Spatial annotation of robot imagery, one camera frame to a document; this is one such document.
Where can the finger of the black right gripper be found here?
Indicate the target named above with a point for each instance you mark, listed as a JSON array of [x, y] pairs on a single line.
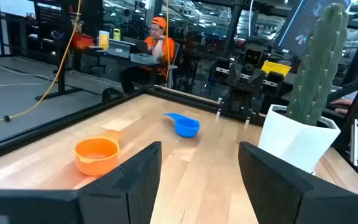
[[253, 105], [232, 102]]

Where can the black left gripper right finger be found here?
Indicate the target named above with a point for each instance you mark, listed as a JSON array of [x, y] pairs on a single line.
[[269, 186]]

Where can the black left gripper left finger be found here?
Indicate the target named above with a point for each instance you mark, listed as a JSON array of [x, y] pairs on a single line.
[[129, 193]]

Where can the orange measuring cup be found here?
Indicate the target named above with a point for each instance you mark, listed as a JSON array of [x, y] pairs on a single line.
[[96, 158]]

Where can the blue measuring cup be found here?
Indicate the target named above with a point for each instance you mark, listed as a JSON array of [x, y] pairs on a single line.
[[185, 127]]

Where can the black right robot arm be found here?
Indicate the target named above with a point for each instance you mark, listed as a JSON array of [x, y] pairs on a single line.
[[270, 104]]

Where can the yellow plastic bin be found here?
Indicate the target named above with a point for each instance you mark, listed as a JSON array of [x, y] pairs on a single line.
[[275, 68]]

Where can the white plant pot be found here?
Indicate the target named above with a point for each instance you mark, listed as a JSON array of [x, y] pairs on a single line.
[[291, 143]]

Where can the dark display screen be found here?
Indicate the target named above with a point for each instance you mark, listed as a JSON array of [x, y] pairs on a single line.
[[297, 31]]

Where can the green cactus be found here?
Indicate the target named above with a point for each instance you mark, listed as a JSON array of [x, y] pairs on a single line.
[[319, 62]]

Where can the person's hand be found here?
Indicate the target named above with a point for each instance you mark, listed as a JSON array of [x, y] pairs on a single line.
[[342, 105]]

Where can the person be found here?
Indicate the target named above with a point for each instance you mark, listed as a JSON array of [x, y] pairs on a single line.
[[160, 46]]

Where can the grey laptop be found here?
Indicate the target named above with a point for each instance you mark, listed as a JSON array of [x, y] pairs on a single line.
[[120, 49]]

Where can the black desk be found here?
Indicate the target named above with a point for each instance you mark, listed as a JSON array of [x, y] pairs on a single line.
[[61, 77]]

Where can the yellow-green device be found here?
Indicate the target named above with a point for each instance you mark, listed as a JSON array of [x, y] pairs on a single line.
[[117, 34]]

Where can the yellow container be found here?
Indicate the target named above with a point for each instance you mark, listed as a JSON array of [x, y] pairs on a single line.
[[103, 40]]

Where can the red plastic bin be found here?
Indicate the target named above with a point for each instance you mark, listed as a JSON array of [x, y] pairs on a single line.
[[84, 42]]

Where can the silver frame bracket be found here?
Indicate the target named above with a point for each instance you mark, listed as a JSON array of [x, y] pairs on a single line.
[[356, 143]]

